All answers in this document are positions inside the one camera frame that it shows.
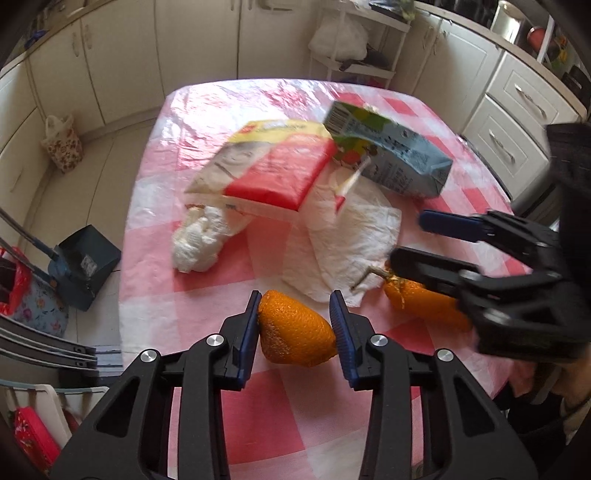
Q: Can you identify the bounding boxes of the long orange peel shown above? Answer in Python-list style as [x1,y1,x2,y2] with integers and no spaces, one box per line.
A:
[351,264,472,331]

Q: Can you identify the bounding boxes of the orange peel piece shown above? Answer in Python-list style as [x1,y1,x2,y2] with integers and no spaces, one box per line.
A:
[257,290,338,368]

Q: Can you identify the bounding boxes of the blue green juice carton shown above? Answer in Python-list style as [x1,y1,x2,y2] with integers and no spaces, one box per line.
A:
[324,101,453,199]

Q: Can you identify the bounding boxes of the white lower kitchen cabinets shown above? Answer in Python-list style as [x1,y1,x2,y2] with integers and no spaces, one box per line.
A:
[1,1,318,221]

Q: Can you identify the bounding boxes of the flat white paper napkin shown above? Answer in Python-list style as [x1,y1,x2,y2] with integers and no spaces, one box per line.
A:
[281,166,402,307]

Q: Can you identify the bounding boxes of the red checkered tablecloth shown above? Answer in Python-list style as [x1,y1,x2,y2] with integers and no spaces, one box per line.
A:
[119,79,510,479]

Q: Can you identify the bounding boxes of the white drawer cabinet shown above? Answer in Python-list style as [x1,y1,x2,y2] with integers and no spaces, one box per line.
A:
[463,52,586,201]

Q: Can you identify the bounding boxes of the crumpled white tissue ball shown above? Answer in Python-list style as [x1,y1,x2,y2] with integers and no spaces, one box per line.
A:
[171,206,228,274]

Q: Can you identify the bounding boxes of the red yellow wipes package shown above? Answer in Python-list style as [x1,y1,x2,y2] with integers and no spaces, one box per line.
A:
[183,120,337,223]

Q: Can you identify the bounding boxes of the blue dustpan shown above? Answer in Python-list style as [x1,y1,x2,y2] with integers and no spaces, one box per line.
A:
[1,209,122,311]

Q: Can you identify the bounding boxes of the white shelf rack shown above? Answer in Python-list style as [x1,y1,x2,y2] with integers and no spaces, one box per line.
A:
[308,1,416,88]

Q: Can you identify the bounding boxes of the white plastic bag on shelf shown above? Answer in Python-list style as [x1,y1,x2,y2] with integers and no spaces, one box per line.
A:
[308,12,369,62]

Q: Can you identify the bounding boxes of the floral bag on floor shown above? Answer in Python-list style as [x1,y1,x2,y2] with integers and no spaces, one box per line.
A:
[41,115,83,174]

